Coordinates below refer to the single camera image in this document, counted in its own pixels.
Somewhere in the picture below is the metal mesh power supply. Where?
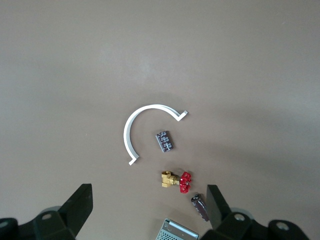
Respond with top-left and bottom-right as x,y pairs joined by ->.
155,217 -> 200,240

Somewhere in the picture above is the brass valve red handwheel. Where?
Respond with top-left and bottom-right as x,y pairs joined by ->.
161,170 -> 193,195

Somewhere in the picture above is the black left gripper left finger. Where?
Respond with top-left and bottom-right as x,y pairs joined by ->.
33,183 -> 94,240

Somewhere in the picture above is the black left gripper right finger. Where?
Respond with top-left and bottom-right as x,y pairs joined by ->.
199,184 -> 270,240

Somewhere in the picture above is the white curved plastic bracket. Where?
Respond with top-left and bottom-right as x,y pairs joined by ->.
123,103 -> 189,167

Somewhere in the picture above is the brown table cover mat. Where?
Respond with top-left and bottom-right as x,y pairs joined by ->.
0,0 -> 320,240

